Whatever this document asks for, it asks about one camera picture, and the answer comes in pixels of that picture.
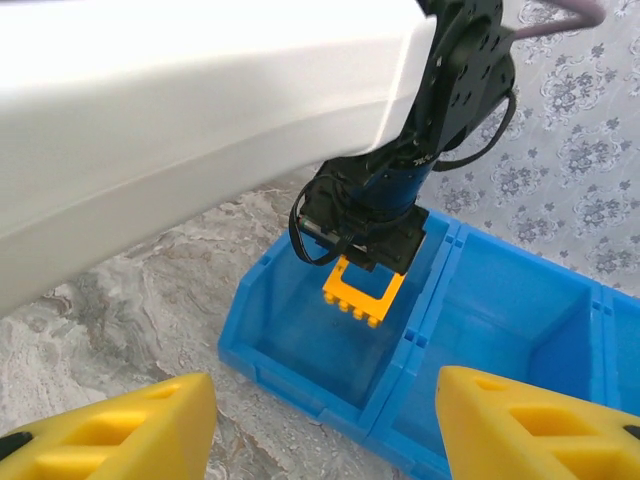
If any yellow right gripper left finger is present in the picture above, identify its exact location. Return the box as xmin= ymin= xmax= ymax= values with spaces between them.
xmin=0 ymin=372 xmax=218 ymax=480

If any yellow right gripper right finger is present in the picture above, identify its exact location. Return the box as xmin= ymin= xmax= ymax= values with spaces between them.
xmin=436 ymin=365 xmax=640 ymax=480

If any yellow lego frame piece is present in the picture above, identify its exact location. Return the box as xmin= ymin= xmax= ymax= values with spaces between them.
xmin=322 ymin=254 xmax=405 ymax=330

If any black motor cable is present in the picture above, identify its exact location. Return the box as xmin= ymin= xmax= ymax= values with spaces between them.
xmin=432 ymin=88 xmax=519 ymax=174

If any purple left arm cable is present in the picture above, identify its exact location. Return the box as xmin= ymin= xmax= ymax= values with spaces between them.
xmin=513 ymin=0 xmax=609 ymax=41

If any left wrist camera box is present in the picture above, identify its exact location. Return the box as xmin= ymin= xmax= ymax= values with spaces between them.
xmin=299 ymin=169 xmax=362 ymax=247

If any black camera cable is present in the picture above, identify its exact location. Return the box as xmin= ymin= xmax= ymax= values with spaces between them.
xmin=289 ymin=184 xmax=351 ymax=266

